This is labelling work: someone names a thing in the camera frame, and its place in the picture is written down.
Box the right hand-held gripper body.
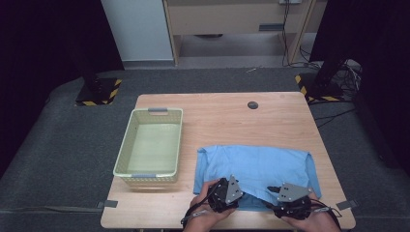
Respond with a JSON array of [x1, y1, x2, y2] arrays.
[[274, 183, 313, 220]]

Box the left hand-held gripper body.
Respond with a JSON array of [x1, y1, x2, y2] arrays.
[[207, 174, 245, 214]]

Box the light blue shirt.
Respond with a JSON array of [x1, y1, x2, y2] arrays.
[[192, 144, 323, 212]]

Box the pale green plastic basket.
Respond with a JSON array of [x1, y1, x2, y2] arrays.
[[112, 106, 184, 188]]

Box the person's right hand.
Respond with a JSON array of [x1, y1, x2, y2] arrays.
[[279, 194, 342, 232]]

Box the person's left hand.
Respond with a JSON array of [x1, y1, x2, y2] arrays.
[[183, 180, 236, 232]]

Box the grey tape piece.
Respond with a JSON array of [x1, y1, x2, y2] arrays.
[[336, 199, 359, 211], [96, 199, 119, 210]]

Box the black stand with striped base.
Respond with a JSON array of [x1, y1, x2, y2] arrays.
[[294, 47, 347, 103], [69, 32, 124, 107]]

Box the black curtain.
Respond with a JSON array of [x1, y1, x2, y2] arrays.
[[308, 0, 410, 177], [0, 0, 125, 182]]

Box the beige wooden desk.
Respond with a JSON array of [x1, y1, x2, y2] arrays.
[[162, 0, 318, 66]]

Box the white cabinet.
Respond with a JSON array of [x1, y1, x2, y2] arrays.
[[101, 0, 175, 62]]

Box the left hand-held gripper black cable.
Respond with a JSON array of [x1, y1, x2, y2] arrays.
[[180, 192, 211, 226]]

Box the black floor cable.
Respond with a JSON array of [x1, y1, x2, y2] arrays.
[[313, 107, 359, 129]]

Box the tangle of cables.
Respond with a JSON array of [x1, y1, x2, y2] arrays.
[[335, 57, 364, 98]]

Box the black hanging cables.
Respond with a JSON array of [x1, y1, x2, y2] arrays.
[[280, 0, 323, 70]]

